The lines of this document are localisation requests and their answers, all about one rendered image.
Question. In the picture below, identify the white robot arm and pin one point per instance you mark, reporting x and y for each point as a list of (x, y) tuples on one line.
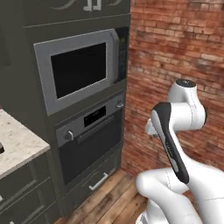
[(178, 192)]

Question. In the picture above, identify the silver microwave oven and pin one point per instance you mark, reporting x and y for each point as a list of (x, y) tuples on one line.
[(78, 70)]

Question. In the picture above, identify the silver built-in oven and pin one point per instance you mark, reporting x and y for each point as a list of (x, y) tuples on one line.
[(87, 137)]

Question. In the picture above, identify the silver microwave door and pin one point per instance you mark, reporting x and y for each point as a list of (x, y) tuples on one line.
[(46, 87)]

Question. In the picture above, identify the silver oven knob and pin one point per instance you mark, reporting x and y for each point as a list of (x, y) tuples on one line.
[(68, 135), (119, 104)]

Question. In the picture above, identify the dark grey drawer front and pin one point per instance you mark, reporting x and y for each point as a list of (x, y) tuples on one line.
[(20, 182), (38, 208), (81, 189)]

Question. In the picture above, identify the dark grey base cabinet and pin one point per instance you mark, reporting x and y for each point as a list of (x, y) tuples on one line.
[(29, 192)]

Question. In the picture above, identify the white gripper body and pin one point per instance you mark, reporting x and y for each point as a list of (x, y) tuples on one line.
[(150, 128)]

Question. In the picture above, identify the dark grey tall cabinet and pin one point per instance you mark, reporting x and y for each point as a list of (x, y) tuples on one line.
[(23, 73)]

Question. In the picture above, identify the dark oven door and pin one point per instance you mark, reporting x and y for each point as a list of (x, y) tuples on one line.
[(87, 157)]

